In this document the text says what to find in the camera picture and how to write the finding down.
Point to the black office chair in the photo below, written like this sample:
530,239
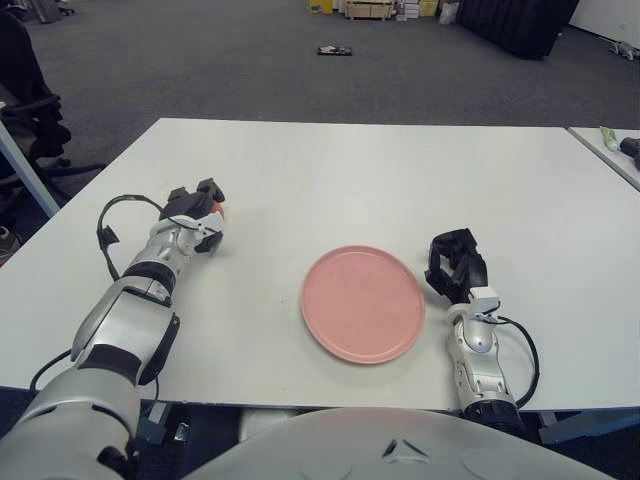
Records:
30,100

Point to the distant office chair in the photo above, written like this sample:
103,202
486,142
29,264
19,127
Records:
64,6

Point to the blue grey table frame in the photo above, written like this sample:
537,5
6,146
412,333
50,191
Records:
585,426

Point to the black partition curtain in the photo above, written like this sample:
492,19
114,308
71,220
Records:
517,25

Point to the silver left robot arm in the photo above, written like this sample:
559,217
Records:
120,320

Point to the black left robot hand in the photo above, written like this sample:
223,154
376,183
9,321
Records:
192,202

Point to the yellow cardboard box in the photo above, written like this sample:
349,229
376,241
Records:
321,5

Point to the wooden crate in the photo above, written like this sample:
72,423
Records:
368,10

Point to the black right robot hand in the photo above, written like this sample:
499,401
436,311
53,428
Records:
472,270

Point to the grey robot torso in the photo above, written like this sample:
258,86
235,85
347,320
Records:
390,445

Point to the grey shoe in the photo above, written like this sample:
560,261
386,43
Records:
7,242

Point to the green white tube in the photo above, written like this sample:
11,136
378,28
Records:
609,137

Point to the white plastic bag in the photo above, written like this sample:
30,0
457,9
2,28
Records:
447,14

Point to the white desk leg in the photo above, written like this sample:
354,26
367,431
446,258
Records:
27,172

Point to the small grey robot toy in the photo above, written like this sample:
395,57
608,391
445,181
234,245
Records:
622,48

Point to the black tray with items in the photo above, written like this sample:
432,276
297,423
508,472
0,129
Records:
334,50

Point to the black handheld controller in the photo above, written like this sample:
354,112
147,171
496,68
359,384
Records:
630,144

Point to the pale yellow boxes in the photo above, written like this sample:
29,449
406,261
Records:
430,8

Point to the white stacked boxes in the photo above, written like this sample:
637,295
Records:
406,9

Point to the pink round plate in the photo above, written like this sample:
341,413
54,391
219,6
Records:
362,305

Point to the red yellow apple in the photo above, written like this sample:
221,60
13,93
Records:
219,207

